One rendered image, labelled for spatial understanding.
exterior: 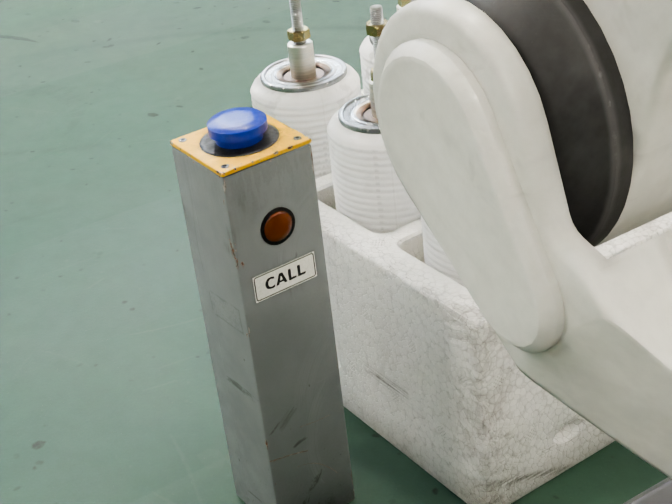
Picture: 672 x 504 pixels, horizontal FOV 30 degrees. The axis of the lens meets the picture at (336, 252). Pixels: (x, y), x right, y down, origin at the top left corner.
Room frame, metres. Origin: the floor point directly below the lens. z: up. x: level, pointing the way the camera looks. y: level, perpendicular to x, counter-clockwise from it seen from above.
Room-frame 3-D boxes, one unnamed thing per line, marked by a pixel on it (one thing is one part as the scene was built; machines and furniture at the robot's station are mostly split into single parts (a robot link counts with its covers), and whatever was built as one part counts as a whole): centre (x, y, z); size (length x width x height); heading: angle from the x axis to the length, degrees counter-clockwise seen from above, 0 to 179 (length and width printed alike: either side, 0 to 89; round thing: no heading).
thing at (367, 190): (0.92, -0.05, 0.16); 0.10 x 0.10 x 0.18
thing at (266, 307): (0.76, 0.05, 0.16); 0.07 x 0.07 x 0.31; 32
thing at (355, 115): (0.92, -0.05, 0.25); 0.08 x 0.08 x 0.01
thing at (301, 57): (1.02, 0.01, 0.26); 0.02 x 0.02 x 0.03
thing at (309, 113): (1.02, 0.01, 0.16); 0.10 x 0.10 x 0.18
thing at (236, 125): (0.76, 0.05, 0.32); 0.04 x 0.04 x 0.02
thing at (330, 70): (1.02, 0.01, 0.25); 0.08 x 0.08 x 0.01
